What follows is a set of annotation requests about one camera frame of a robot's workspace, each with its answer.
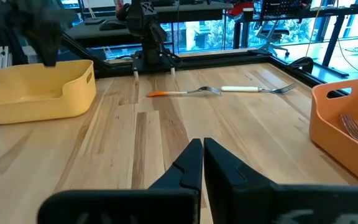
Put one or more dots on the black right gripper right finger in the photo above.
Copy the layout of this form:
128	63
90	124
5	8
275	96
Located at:
247	202

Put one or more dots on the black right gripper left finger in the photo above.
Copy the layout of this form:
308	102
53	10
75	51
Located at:
166	202

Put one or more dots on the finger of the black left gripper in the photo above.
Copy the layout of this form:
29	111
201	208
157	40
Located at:
44	49
54	49

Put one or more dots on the aluminium extrusion piece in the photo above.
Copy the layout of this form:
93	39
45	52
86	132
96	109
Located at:
5	57

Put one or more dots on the yellow plastic bin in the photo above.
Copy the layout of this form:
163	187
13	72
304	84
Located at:
42	105

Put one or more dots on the black flat desk device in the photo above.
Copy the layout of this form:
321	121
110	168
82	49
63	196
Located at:
112	25

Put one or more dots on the orange plastic bin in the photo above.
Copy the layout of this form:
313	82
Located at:
331	140

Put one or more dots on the dark grey desk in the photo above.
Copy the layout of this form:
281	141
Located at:
191	9

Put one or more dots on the black curved object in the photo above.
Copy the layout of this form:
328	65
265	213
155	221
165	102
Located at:
301	62

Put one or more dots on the grey office chair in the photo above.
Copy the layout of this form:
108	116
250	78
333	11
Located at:
272	31

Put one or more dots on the black framed desk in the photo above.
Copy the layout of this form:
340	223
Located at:
332	40

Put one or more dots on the dark cup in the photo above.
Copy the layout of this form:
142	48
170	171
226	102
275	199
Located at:
248	15

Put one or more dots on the black pegboard panel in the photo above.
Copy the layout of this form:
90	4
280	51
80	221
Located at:
284	7

